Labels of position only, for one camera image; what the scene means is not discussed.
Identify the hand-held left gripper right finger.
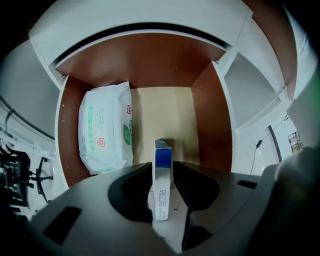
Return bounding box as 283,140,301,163
172,160,221,252

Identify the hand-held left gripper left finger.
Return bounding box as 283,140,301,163
107,161,154,224

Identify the small white and blue box item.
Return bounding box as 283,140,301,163
152,138,174,222

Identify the brown and white drawer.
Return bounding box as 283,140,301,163
28,0,254,189

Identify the white wet wipes pack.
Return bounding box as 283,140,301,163
77,80,135,176

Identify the black office chair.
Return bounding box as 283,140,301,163
0,144,55,209

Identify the white shelf cabinet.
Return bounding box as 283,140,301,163
220,14,297,132

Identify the black cable with adapter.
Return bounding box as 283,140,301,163
249,114,290,176

